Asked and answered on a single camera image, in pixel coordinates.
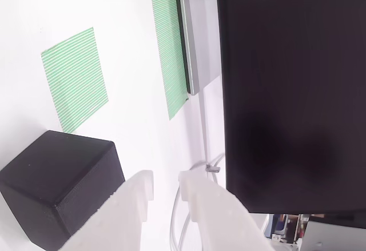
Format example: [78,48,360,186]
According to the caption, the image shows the grey laptop lid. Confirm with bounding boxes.
[297,219,366,251]

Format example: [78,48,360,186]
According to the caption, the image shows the green striped paper sheet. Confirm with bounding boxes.
[149,0,190,121]

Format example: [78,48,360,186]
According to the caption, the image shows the silver flat device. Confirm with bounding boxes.
[173,0,222,96]

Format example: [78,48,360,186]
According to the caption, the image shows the white cable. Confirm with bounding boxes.
[169,90,227,251]

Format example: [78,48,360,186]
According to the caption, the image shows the black monitor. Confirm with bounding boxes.
[214,0,366,229]

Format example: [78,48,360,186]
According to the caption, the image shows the green square paper marker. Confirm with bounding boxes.
[41,27,110,134]

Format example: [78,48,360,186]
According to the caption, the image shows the black cube block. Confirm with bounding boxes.
[0,130,126,248]

